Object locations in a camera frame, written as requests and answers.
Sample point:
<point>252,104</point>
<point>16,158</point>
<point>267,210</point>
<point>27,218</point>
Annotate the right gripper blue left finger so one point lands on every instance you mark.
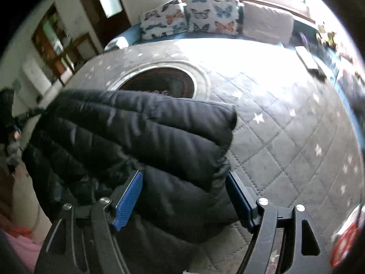
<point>124,199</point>

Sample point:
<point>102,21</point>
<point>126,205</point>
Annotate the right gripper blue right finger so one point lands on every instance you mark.
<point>243,200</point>

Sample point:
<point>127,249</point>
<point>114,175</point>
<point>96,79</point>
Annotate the black puffer down coat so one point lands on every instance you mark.
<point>88,142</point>

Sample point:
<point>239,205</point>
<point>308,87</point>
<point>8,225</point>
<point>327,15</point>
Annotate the white small refrigerator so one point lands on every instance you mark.
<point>36,76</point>

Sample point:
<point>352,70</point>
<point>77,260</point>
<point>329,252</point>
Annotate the grey star quilted mattress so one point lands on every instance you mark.
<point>294,140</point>

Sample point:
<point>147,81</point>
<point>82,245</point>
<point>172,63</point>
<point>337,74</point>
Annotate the red plastic bag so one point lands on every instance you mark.
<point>348,240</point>

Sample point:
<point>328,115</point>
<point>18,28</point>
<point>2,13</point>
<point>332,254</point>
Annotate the wooden display cabinet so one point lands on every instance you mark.
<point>50,38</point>

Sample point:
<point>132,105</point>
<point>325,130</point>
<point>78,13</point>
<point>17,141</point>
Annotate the dark wooden side table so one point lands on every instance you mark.
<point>72,49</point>

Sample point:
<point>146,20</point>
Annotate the white remote box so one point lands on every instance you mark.
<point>306,58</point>

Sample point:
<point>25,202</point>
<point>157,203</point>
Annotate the blue sofa bench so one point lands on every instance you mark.
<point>350,82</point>

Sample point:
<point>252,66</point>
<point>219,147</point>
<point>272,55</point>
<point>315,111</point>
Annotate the dark wooden door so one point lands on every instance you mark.
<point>107,17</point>

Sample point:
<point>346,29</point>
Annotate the plain white pillow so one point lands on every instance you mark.
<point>266,24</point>

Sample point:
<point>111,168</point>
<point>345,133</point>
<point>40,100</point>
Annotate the plush toy bear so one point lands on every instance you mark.
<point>325,38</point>

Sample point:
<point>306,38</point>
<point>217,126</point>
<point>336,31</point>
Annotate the left butterfly pillow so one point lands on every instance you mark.
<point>165,20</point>

